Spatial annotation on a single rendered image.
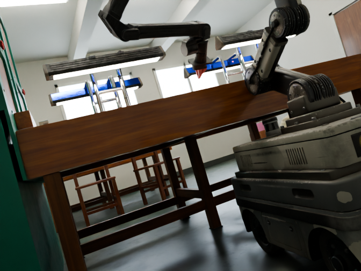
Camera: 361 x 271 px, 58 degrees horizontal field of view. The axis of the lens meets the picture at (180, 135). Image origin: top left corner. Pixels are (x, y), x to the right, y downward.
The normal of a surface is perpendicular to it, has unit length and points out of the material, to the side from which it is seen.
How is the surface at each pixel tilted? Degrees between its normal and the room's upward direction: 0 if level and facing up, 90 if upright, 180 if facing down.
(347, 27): 90
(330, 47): 90
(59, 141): 90
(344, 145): 90
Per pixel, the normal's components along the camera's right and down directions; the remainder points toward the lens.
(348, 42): -0.88, 0.24
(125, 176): 0.39, -0.16
